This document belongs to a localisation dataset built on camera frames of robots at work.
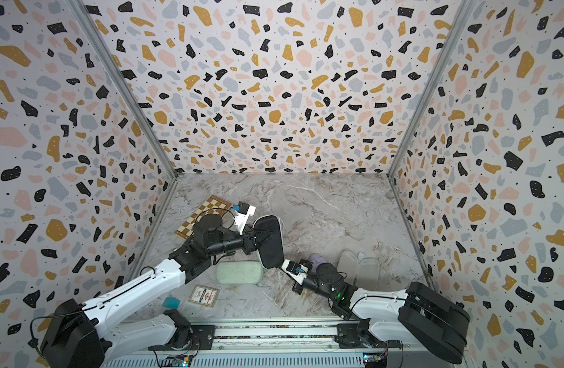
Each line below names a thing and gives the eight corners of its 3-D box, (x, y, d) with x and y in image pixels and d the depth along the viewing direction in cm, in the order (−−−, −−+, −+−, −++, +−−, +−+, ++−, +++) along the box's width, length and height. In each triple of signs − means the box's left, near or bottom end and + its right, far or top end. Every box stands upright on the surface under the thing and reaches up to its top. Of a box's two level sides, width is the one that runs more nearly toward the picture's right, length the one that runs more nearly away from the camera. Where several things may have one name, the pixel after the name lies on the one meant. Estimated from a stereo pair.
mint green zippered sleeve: (216, 285, 86) (213, 281, 83) (220, 265, 91) (218, 260, 88) (262, 285, 86) (261, 281, 83) (264, 265, 91) (263, 261, 88)
